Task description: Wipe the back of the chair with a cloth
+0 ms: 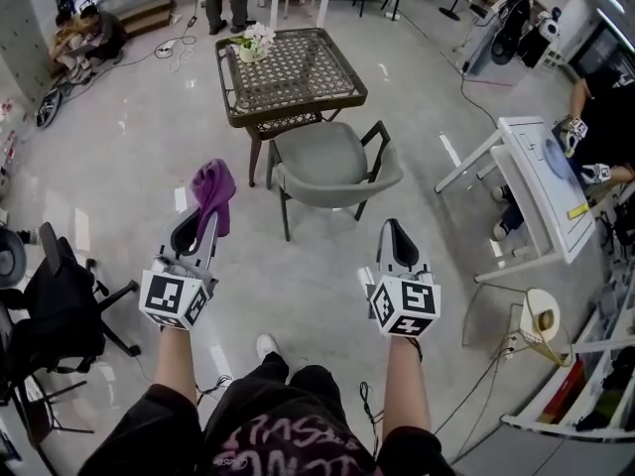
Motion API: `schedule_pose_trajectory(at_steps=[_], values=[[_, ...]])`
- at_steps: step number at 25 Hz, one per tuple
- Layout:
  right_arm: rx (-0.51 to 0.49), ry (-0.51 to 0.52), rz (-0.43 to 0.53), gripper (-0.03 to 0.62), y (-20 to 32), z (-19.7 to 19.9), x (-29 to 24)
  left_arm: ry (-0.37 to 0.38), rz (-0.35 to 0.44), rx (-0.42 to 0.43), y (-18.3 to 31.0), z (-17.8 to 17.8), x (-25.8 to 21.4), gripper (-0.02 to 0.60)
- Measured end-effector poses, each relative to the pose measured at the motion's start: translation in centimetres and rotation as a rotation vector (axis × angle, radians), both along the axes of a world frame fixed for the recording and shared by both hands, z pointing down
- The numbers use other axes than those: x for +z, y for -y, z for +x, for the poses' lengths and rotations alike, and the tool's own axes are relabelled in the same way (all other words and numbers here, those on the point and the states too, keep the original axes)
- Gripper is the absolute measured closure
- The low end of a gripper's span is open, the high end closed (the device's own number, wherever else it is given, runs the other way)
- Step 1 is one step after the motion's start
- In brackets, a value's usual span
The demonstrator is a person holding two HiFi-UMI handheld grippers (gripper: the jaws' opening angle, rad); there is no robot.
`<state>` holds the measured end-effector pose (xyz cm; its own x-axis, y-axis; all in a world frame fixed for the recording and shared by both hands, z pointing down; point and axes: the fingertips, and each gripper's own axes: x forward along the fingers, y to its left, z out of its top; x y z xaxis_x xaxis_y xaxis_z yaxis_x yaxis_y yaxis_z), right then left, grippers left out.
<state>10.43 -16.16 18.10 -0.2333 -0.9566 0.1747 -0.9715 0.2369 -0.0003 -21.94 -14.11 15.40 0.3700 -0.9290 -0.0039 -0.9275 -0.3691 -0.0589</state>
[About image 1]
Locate brown wicker table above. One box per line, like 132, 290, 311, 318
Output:
213, 27, 370, 188

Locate person's left forearm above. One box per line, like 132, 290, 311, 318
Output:
150, 324, 200, 409

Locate white flower pot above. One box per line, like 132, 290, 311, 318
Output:
226, 21, 277, 64

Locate person's right forearm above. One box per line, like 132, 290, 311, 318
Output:
380, 335, 434, 439

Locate black cable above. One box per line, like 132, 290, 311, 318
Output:
358, 381, 387, 458

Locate person's black printed shirt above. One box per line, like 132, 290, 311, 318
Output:
77, 383, 444, 476

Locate small white robot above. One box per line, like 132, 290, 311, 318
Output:
537, 6, 565, 40

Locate white table with drawing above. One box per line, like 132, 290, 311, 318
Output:
434, 115, 597, 285

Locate white shelf unit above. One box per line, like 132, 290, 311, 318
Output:
499, 265, 635, 439

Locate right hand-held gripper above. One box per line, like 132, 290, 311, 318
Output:
364, 217, 443, 338

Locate wooden steps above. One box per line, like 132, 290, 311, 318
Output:
117, 0, 176, 38

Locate person's white shoe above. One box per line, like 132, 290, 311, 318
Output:
255, 333, 281, 362

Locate black office chair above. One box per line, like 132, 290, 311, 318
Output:
0, 220, 143, 396

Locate black robot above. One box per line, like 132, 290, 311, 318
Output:
489, 0, 536, 66

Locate person's black trousers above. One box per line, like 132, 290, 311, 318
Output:
221, 351, 344, 418

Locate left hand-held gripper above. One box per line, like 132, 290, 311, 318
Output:
138, 203, 221, 333

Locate grey chair with black frame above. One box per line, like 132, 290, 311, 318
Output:
265, 119, 406, 243

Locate purple cloth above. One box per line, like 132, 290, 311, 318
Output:
190, 158, 237, 240

